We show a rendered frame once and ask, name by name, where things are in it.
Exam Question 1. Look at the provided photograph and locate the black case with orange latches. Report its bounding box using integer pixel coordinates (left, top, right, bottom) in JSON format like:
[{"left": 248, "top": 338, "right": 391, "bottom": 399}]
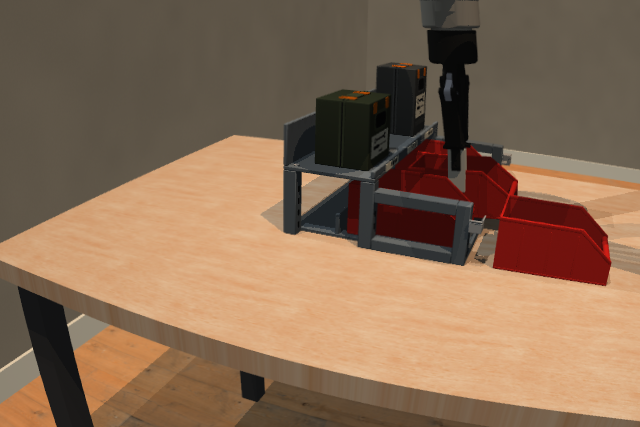
[{"left": 376, "top": 62, "right": 427, "bottom": 137}]

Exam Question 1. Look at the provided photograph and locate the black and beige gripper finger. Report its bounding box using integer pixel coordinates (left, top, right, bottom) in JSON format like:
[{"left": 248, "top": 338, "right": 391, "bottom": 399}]
[
  {"left": 438, "top": 73, "right": 467, "bottom": 192},
  {"left": 463, "top": 75, "right": 471, "bottom": 170}
]

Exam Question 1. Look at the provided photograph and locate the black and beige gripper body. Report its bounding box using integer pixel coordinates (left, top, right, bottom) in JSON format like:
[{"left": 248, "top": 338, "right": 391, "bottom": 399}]
[{"left": 427, "top": 30, "right": 478, "bottom": 100}]

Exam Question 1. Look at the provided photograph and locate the olive green tool case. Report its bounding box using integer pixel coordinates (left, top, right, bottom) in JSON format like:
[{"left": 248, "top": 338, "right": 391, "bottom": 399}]
[{"left": 315, "top": 89, "right": 391, "bottom": 171}]

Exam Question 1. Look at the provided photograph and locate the grey metal shelf rack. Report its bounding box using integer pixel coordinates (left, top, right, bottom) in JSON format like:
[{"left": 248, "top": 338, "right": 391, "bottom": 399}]
[{"left": 283, "top": 111, "right": 486, "bottom": 266}]

